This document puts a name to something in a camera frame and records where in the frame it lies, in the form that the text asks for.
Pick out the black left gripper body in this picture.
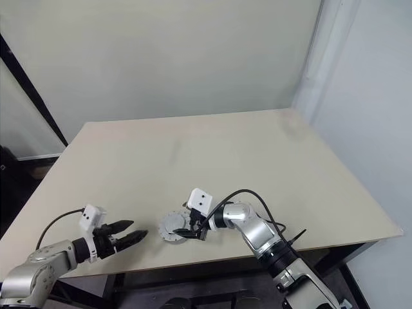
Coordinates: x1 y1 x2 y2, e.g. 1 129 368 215
92 224 118 260

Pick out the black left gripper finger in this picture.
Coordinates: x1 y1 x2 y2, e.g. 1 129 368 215
105 220 135 236
113 229 149 253

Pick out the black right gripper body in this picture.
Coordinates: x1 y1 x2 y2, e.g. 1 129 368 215
189 208 211 241

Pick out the dark rounded shape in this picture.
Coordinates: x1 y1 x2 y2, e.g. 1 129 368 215
163 295 191 309

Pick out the white skirting strip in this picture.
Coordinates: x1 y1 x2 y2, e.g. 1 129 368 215
17 153 62 162

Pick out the black bag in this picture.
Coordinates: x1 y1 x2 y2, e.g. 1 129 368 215
0 144 21 196

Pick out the black diagonal beam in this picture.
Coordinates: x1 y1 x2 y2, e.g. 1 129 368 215
0 32 69 148

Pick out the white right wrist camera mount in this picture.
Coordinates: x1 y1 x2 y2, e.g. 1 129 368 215
187 187 214 217

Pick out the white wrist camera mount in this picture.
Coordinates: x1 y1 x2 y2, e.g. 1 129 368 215
187 187 214 217
78 203 108 262

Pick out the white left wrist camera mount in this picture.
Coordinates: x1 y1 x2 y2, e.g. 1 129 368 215
78 203 108 262

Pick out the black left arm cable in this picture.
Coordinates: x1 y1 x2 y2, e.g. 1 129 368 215
36 209 86 251

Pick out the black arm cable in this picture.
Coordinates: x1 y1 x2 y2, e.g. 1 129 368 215
203 189 308 258
36 209 86 251

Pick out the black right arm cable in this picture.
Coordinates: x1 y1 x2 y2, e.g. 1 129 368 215
203 189 308 258

